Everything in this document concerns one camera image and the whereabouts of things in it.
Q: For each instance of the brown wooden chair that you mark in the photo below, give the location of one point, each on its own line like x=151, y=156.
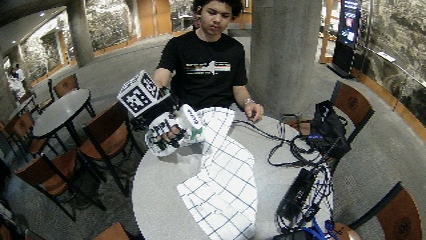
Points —
x=353, y=103
x=48, y=176
x=108, y=133
x=67, y=85
x=116, y=232
x=20, y=130
x=397, y=216

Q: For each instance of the white marker cube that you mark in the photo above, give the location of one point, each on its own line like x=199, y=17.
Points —
x=139, y=94

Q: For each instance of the white blue-checked cloth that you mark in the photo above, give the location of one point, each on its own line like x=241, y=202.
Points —
x=224, y=180

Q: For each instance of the the person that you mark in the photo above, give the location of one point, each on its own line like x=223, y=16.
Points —
x=208, y=63

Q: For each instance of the small round grey table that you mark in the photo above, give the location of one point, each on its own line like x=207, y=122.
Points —
x=60, y=113

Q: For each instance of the black power box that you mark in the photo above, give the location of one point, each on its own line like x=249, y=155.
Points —
x=296, y=195

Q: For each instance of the black bag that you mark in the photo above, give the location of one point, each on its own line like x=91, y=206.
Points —
x=329, y=128

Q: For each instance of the grey concrete pillar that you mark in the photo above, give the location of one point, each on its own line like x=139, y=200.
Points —
x=284, y=53
x=80, y=31

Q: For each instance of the black device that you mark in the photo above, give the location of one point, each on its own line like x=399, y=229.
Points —
x=293, y=235

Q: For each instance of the black display kiosk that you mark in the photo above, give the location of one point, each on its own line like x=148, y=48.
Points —
x=348, y=36

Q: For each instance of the metal handrail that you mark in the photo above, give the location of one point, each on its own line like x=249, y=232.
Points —
x=391, y=61

